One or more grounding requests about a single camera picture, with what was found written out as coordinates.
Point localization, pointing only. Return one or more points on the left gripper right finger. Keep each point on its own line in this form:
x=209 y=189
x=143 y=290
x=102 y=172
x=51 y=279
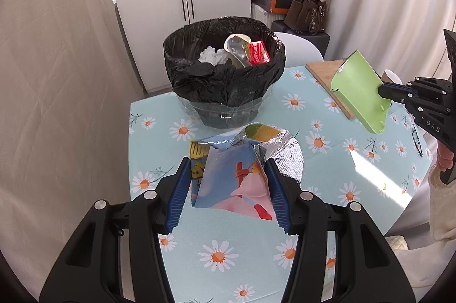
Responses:
x=366 y=269

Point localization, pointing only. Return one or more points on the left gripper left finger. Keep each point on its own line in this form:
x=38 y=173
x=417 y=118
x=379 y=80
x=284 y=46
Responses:
x=88 y=268

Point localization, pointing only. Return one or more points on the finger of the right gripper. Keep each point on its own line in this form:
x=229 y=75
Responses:
x=437 y=88
x=410 y=96

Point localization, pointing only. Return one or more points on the green paper cup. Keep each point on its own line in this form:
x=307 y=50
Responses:
x=356 y=84

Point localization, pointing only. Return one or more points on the red snack packet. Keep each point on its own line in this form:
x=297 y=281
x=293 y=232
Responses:
x=258 y=54

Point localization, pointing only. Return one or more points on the blue foil snack bag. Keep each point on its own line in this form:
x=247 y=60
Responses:
x=228 y=169

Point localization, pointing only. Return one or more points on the white paper cup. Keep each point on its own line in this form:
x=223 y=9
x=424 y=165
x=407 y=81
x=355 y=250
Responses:
x=237 y=43

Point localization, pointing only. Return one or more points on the long white tissue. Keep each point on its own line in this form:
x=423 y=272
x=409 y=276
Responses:
x=213 y=56

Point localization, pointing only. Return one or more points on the cream sleeve forearm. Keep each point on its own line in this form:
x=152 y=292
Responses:
x=423 y=238

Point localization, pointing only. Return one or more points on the black trash bag bin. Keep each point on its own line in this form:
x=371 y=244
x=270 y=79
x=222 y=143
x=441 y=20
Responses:
x=224 y=96

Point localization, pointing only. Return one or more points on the person right hand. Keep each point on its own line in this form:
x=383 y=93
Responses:
x=445 y=157

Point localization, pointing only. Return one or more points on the beige mug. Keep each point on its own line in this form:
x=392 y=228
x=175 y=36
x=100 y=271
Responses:
x=389 y=76

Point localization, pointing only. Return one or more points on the bamboo cutting board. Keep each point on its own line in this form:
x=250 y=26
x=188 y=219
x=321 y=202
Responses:
x=324 y=72

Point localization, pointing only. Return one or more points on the black stool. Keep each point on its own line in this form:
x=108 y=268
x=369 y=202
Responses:
x=320 y=40

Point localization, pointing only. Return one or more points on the white chair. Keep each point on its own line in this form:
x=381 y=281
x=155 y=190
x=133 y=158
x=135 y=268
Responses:
x=298 y=51

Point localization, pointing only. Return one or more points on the brown leather bag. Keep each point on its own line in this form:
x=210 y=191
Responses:
x=307 y=16

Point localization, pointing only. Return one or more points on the beige curtain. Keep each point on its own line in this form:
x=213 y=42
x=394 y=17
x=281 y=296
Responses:
x=66 y=88

